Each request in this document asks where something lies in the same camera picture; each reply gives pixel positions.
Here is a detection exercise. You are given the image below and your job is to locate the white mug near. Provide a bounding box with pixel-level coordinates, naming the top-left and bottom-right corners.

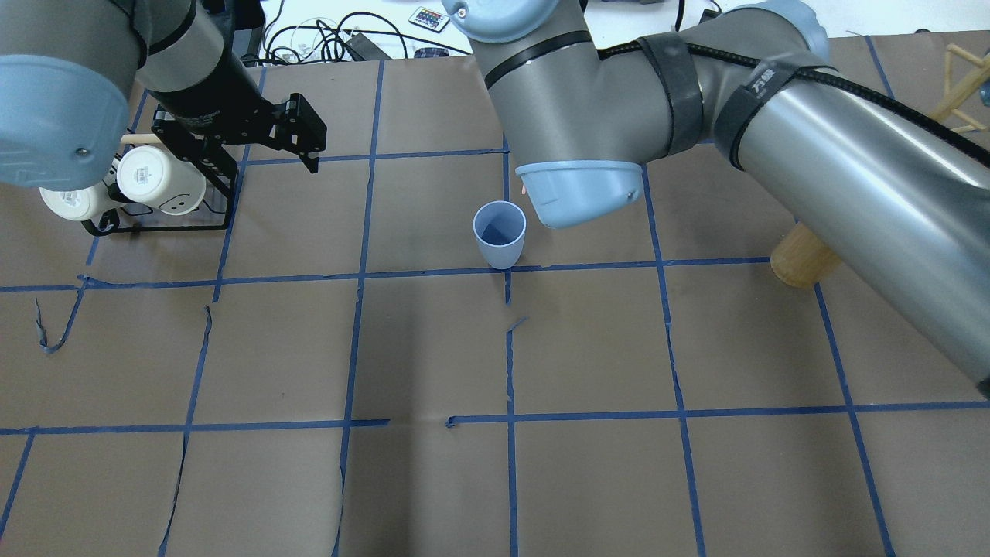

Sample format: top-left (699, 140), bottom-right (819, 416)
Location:
top-left (116, 145), bottom-right (207, 216)

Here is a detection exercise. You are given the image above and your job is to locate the wooden mug tree stand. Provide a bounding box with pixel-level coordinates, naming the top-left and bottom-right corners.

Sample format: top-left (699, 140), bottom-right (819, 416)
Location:
top-left (927, 43), bottom-right (989, 134)

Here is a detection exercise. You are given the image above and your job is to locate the light blue plastic cup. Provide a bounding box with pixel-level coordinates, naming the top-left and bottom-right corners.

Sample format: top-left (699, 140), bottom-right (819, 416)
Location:
top-left (473, 200), bottom-right (527, 271)

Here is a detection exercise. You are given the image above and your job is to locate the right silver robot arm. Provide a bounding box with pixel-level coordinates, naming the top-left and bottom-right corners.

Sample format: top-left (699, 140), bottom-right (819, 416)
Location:
top-left (443, 1), bottom-right (989, 395)

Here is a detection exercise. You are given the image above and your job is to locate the small remote control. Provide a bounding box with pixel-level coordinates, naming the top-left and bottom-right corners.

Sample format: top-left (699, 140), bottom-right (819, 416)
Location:
top-left (408, 6), bottom-right (450, 34)

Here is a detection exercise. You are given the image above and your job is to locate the bamboo wooden cup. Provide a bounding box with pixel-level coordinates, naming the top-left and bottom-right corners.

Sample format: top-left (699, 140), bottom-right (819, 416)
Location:
top-left (770, 222), bottom-right (844, 289)

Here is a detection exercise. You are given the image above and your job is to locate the wooden dowel rod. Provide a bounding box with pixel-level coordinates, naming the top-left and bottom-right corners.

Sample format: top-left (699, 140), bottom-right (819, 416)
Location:
top-left (120, 133), bottom-right (162, 145)

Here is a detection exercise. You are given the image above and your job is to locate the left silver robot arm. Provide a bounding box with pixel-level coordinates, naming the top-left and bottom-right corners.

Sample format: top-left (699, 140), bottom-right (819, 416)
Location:
top-left (1, 1), bottom-right (326, 191)

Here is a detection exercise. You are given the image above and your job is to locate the white mug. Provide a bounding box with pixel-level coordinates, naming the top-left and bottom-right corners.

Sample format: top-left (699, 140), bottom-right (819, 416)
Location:
top-left (39, 181), bottom-right (121, 222)
top-left (116, 145), bottom-right (207, 216)

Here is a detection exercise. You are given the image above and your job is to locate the white mug far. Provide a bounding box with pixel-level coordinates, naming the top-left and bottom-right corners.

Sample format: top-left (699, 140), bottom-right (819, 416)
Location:
top-left (39, 181), bottom-right (121, 222)

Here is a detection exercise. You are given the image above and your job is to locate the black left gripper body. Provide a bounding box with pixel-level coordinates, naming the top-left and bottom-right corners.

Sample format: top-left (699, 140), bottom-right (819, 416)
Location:
top-left (151, 81), bottom-right (291, 152)

